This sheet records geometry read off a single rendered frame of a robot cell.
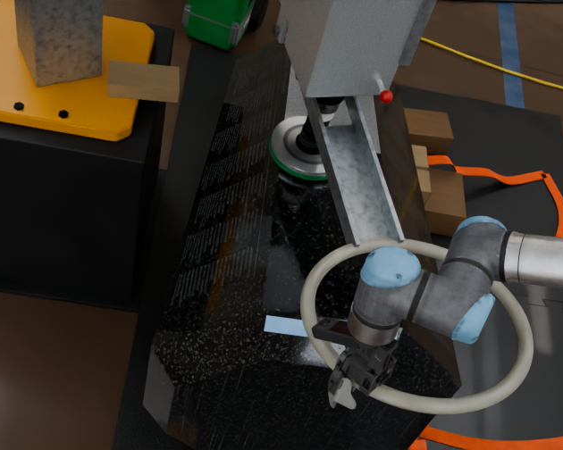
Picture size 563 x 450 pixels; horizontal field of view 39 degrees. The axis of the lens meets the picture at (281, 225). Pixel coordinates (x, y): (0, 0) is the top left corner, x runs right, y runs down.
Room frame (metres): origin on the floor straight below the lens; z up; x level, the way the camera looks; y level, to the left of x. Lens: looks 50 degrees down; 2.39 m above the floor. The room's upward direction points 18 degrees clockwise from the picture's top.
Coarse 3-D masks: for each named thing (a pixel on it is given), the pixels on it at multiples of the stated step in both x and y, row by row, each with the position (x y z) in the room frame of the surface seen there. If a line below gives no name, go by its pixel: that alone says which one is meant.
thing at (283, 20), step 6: (282, 0) 1.67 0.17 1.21; (288, 0) 1.64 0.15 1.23; (294, 0) 1.61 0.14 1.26; (282, 6) 1.66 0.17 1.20; (288, 6) 1.64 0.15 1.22; (282, 12) 1.69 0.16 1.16; (288, 12) 1.63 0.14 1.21; (282, 18) 1.69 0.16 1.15; (288, 18) 1.62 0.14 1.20; (282, 24) 1.68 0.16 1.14; (288, 24) 1.68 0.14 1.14; (282, 30) 1.67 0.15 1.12; (282, 36) 1.68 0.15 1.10; (282, 42) 1.68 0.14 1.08
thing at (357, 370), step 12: (348, 348) 0.79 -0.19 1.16; (360, 348) 0.78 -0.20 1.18; (372, 348) 0.77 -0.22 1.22; (384, 348) 0.77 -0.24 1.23; (348, 360) 0.77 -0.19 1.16; (360, 360) 0.77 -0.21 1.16; (372, 360) 0.77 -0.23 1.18; (384, 360) 0.76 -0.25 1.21; (396, 360) 0.80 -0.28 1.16; (348, 372) 0.77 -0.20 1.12; (360, 372) 0.75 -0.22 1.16; (372, 372) 0.75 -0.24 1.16; (384, 372) 0.77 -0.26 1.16; (360, 384) 0.74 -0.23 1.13; (372, 384) 0.73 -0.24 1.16
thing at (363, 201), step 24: (312, 120) 1.46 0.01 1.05; (360, 120) 1.48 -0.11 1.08; (336, 144) 1.43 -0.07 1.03; (360, 144) 1.45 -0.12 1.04; (336, 168) 1.32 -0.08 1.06; (360, 168) 1.38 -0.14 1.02; (336, 192) 1.27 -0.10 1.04; (360, 192) 1.31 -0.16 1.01; (384, 192) 1.30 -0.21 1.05; (360, 216) 1.25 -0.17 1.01; (384, 216) 1.27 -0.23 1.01; (360, 240) 1.18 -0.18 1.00
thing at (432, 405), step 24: (384, 240) 1.19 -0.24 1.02; (408, 240) 1.21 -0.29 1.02; (336, 264) 1.09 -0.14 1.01; (312, 288) 0.98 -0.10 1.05; (504, 288) 1.12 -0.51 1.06; (312, 312) 0.91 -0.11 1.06; (312, 336) 0.85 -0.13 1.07; (528, 336) 1.00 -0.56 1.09; (336, 360) 0.80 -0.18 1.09; (528, 360) 0.93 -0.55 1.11; (504, 384) 0.85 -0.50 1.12; (408, 408) 0.74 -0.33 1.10; (432, 408) 0.75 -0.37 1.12; (456, 408) 0.76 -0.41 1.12; (480, 408) 0.78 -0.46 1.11
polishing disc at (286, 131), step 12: (288, 120) 1.62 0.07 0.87; (300, 120) 1.64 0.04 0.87; (276, 132) 1.56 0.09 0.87; (288, 132) 1.58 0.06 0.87; (276, 144) 1.52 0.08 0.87; (288, 144) 1.53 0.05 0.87; (276, 156) 1.49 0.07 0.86; (288, 156) 1.49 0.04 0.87; (300, 156) 1.50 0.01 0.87; (312, 156) 1.52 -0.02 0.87; (300, 168) 1.46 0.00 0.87; (312, 168) 1.48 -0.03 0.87
